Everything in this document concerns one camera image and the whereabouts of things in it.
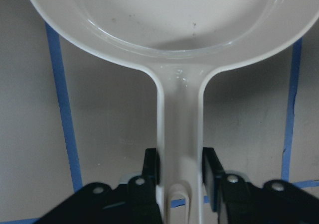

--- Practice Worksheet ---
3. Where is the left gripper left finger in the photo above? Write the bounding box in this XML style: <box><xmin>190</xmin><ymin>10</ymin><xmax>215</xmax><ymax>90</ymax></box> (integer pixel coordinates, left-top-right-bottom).
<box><xmin>37</xmin><ymin>148</ymin><xmax>163</xmax><ymax>224</ymax></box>

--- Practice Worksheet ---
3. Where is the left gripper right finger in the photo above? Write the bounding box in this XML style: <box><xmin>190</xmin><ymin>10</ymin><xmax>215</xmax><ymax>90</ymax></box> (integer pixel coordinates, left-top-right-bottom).
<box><xmin>202</xmin><ymin>147</ymin><xmax>319</xmax><ymax>224</ymax></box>

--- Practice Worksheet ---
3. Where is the beige plastic dustpan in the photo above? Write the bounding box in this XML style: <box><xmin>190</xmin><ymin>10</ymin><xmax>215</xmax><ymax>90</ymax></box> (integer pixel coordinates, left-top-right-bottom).
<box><xmin>30</xmin><ymin>0</ymin><xmax>319</xmax><ymax>224</ymax></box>

